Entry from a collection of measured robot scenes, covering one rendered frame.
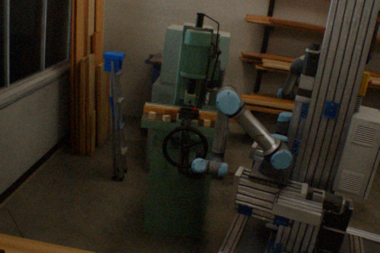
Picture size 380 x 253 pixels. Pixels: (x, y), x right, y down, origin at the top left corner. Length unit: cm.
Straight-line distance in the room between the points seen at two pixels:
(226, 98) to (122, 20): 331
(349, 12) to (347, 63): 28
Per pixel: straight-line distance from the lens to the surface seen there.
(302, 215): 215
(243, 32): 486
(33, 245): 198
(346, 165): 231
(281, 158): 201
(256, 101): 453
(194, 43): 248
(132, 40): 501
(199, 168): 202
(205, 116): 267
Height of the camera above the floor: 176
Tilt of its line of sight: 18 degrees down
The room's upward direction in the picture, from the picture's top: 8 degrees clockwise
